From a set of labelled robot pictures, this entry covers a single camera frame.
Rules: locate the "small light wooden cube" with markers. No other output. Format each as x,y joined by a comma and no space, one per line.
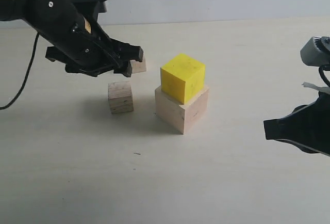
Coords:
138,67

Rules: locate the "medium plywood cube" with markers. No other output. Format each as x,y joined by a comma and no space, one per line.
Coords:
120,97

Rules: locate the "large light wooden cube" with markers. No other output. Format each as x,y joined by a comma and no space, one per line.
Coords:
182,117

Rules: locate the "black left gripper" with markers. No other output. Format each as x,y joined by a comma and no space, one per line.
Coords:
83,47

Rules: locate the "white tape tag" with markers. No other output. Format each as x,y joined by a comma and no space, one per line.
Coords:
323,89

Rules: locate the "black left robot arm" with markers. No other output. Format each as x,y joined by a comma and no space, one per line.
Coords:
34,12

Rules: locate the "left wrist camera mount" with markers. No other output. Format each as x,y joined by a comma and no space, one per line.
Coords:
90,8

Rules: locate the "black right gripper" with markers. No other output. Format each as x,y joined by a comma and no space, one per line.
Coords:
306,128

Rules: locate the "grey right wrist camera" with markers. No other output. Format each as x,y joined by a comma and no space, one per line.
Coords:
316,51

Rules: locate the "yellow cube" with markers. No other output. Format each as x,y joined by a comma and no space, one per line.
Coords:
182,77

